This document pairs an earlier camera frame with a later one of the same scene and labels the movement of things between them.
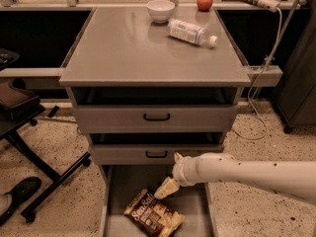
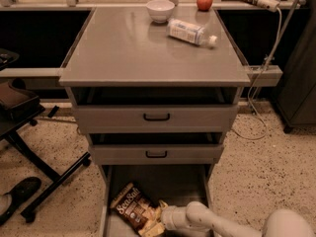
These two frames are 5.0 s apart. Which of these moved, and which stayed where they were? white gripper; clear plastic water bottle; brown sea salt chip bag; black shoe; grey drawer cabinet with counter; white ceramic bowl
Moved: brown sea salt chip bag; white gripper
Stayed: white ceramic bowl; grey drawer cabinet with counter; clear plastic water bottle; black shoe
